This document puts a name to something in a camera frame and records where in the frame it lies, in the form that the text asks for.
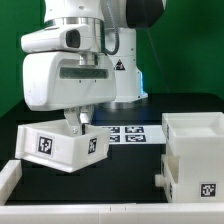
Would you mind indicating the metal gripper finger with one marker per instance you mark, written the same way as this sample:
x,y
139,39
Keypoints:
x,y
86,114
71,115

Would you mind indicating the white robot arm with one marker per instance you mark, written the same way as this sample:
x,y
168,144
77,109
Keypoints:
x,y
86,56

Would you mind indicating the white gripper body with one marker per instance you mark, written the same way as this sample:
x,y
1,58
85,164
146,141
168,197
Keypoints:
x,y
58,80

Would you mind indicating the white drawer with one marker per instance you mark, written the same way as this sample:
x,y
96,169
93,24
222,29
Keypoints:
x,y
53,144
165,179

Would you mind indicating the white front fence rail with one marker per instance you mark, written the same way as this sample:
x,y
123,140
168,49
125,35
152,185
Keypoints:
x,y
114,214

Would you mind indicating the white fence rail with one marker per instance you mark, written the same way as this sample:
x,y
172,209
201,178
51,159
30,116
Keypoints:
x,y
114,214
9,177

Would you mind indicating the white drawer cabinet box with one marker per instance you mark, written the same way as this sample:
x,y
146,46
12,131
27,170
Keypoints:
x,y
195,152

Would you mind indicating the white marker sheet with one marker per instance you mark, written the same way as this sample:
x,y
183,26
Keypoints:
x,y
136,134

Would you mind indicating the white left fence rail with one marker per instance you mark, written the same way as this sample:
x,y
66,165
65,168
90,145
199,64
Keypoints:
x,y
9,177

